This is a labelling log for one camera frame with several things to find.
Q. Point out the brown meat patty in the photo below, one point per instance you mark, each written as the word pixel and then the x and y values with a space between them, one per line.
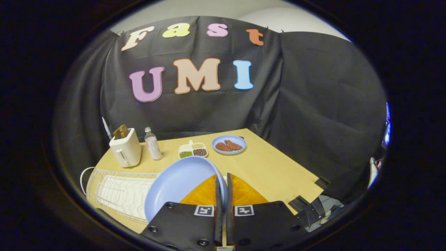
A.
pixel 233 145
pixel 223 147

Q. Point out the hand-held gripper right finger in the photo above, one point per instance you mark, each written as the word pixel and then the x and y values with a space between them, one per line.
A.
pixel 229 209

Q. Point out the small blue plate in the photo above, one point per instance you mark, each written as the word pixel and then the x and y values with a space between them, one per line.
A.
pixel 229 144

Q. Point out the white divided tray with beans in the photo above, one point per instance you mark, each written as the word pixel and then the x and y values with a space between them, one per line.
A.
pixel 193 150

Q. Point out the large blue plate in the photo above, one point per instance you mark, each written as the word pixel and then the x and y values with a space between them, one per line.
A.
pixel 177 184

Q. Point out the white toaster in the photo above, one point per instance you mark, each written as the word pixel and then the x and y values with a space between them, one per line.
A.
pixel 126 150

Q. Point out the black backdrop cloth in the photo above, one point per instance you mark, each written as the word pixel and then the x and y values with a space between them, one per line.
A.
pixel 216 101

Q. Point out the toast slice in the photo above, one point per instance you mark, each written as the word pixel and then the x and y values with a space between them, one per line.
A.
pixel 121 131

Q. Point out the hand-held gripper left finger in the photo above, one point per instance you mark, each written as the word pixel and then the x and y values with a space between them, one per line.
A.
pixel 218 209

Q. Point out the clear plastic bottle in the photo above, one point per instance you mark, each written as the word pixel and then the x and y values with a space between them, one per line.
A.
pixel 153 144

